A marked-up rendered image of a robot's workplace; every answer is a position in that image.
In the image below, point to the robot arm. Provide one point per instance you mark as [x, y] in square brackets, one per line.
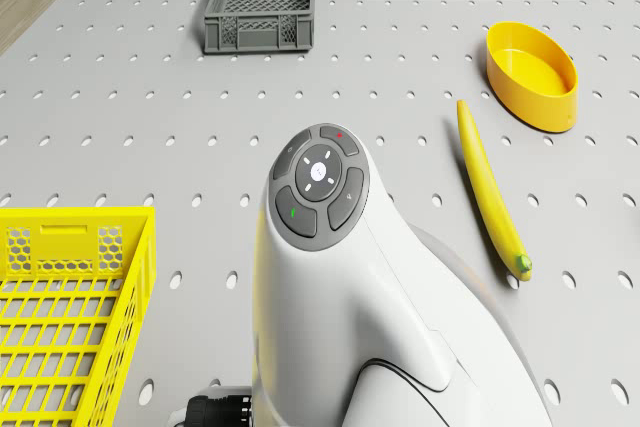
[345, 297]

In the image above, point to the dark grey basket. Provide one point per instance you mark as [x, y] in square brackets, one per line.
[260, 2]

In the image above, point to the banana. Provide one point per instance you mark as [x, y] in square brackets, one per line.
[487, 187]

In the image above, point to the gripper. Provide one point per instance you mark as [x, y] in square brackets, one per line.
[217, 409]

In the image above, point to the yellow basket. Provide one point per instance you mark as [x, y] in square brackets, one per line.
[65, 307]

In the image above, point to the yellow bowl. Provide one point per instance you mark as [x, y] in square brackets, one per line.
[530, 82]

